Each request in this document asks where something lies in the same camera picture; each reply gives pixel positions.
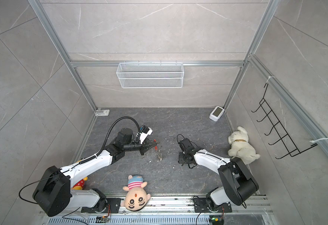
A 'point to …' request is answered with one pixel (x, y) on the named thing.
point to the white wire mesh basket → (148, 75)
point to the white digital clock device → (216, 113)
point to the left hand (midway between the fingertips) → (156, 141)
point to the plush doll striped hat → (137, 198)
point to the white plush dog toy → (240, 148)
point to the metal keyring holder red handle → (160, 155)
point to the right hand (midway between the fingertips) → (183, 157)
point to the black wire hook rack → (285, 139)
